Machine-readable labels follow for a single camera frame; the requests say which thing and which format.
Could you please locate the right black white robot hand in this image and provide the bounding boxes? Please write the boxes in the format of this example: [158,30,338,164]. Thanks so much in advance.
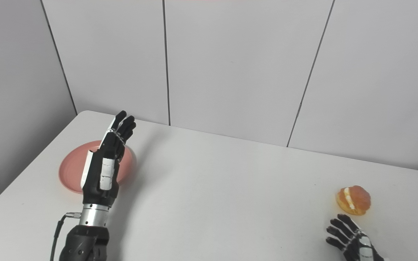
[326,214,386,261]

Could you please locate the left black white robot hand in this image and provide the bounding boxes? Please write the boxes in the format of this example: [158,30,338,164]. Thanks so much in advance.
[80,111,137,208]

